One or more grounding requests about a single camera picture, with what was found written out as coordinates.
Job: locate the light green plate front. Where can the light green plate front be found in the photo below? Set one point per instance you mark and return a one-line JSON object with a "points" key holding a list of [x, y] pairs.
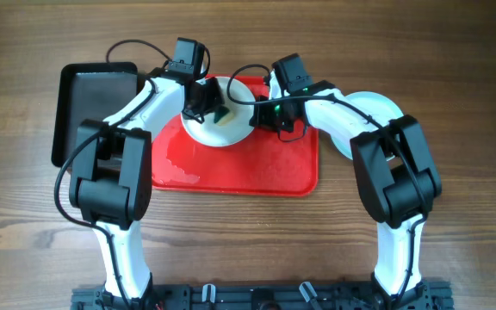
{"points": [[379, 107]]}

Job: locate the black aluminium base frame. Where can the black aluminium base frame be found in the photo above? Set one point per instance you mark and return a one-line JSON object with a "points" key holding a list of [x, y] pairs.
{"points": [[343, 295]]}

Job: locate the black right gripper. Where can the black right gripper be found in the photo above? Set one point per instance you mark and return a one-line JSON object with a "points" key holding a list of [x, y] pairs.
{"points": [[263, 120]]}

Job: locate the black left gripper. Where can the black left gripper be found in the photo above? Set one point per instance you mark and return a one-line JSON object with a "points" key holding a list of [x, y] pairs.
{"points": [[212, 87]]}

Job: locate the white round plate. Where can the white round plate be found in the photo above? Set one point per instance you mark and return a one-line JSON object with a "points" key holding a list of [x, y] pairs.
{"points": [[237, 129]]}

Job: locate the red plastic tray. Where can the red plastic tray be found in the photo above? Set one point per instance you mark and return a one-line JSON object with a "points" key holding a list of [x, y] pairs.
{"points": [[263, 163]]}

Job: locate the yellow green sponge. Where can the yellow green sponge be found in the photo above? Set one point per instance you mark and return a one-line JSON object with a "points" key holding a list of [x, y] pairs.
{"points": [[222, 115]]}

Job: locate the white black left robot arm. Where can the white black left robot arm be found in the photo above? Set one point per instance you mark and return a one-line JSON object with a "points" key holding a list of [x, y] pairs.
{"points": [[111, 183]]}

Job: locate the black rectangular tray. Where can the black rectangular tray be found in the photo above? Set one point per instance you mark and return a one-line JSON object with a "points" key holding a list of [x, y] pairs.
{"points": [[89, 91]]}

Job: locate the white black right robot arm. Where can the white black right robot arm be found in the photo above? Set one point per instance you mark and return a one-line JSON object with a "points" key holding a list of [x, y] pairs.
{"points": [[396, 177]]}

